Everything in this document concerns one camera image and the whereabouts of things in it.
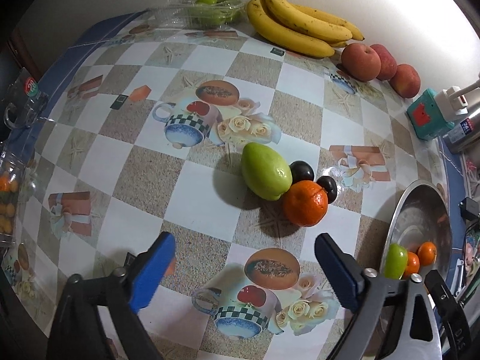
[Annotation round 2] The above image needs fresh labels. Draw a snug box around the orange with sticker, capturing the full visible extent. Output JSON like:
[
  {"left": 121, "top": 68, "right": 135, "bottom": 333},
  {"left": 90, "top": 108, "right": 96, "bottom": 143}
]
[{"left": 402, "top": 251, "right": 421, "bottom": 279}]

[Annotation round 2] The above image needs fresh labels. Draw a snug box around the orange tangerine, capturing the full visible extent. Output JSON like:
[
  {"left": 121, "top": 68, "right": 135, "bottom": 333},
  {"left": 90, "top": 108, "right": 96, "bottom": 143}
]
[
  {"left": 282, "top": 180, "right": 329, "bottom": 227},
  {"left": 416, "top": 241, "right": 437, "bottom": 267}
]

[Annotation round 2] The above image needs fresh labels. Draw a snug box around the dark plum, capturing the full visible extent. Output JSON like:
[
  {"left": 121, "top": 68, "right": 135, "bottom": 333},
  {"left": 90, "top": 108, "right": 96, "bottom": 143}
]
[
  {"left": 316, "top": 175, "right": 338, "bottom": 204},
  {"left": 289, "top": 160, "right": 314, "bottom": 184}
]

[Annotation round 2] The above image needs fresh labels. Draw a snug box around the large steel plate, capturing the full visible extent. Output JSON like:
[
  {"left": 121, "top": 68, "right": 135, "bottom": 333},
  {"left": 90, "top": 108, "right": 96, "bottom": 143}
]
[{"left": 380, "top": 180, "right": 452, "bottom": 279}]

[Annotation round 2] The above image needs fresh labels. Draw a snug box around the checkered printed tablecloth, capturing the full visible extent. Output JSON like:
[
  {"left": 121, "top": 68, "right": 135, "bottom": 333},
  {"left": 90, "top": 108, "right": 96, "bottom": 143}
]
[{"left": 1, "top": 14, "right": 464, "bottom": 359}]

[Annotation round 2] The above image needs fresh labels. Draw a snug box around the clear box of kumquats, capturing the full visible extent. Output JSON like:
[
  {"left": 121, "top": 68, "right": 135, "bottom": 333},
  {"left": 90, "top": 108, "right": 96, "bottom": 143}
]
[{"left": 0, "top": 150, "right": 25, "bottom": 248}]

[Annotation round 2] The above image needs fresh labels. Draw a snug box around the teal box with red crab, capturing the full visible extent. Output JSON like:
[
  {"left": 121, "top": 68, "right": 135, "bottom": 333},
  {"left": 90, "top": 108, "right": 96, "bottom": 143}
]
[{"left": 407, "top": 88, "right": 454, "bottom": 141}]

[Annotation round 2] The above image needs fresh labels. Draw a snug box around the stainless steel kettle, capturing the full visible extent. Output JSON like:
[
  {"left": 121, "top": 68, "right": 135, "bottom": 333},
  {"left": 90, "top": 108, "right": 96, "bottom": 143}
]
[{"left": 443, "top": 114, "right": 479, "bottom": 154}]

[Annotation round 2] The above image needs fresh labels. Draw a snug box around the white power adapter lamp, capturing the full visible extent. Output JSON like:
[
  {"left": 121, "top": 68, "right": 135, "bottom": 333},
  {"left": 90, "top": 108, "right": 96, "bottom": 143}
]
[{"left": 434, "top": 80, "right": 480, "bottom": 122}]

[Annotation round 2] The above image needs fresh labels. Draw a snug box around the far red apple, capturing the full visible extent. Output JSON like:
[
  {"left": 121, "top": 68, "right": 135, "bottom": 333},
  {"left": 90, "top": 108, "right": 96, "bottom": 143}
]
[{"left": 389, "top": 63, "right": 421, "bottom": 98}]

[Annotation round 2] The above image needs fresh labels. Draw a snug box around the red apple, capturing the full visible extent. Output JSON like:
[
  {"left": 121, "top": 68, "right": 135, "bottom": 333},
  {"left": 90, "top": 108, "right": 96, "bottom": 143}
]
[
  {"left": 370, "top": 44, "right": 397, "bottom": 80},
  {"left": 341, "top": 43, "right": 382, "bottom": 82},
  {"left": 389, "top": 63, "right": 421, "bottom": 98}
]

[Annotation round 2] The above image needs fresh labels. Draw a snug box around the glass mug with sticker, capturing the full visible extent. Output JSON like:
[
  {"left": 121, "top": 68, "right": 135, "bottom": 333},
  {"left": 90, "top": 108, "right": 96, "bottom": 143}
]
[{"left": 3, "top": 67, "right": 48, "bottom": 130}]

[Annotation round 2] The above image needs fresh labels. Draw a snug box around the middle red apple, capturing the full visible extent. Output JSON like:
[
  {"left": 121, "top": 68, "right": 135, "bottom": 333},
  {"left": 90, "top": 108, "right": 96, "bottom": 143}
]
[{"left": 370, "top": 44, "right": 397, "bottom": 80}]

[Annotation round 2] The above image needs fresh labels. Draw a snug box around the front red apple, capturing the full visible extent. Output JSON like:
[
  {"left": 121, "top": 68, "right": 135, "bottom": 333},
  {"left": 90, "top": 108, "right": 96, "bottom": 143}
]
[{"left": 341, "top": 43, "right": 382, "bottom": 82}]

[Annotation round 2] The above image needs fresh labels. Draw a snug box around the yellow banana bunch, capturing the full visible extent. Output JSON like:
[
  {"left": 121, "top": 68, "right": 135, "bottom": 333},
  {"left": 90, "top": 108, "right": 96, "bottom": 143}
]
[{"left": 246, "top": 0, "right": 365, "bottom": 59}]

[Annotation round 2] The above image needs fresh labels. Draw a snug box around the clear box of green fruit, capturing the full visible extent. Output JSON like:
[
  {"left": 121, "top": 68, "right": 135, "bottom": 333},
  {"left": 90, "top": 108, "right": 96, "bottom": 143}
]
[{"left": 151, "top": 0, "right": 246, "bottom": 30}]

